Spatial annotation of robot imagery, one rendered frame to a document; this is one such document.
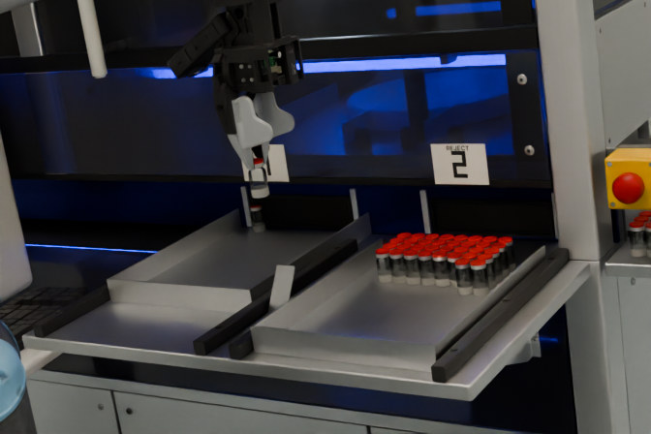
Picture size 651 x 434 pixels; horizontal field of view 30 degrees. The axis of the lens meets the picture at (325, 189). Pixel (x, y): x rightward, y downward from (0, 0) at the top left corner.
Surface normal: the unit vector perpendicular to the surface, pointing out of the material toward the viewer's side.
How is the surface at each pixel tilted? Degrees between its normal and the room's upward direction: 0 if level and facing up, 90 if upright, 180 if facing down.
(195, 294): 90
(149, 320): 0
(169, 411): 90
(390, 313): 0
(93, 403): 90
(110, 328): 0
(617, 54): 90
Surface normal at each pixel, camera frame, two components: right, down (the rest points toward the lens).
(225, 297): -0.51, 0.29
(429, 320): -0.15, -0.95
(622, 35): 0.85, 0.02
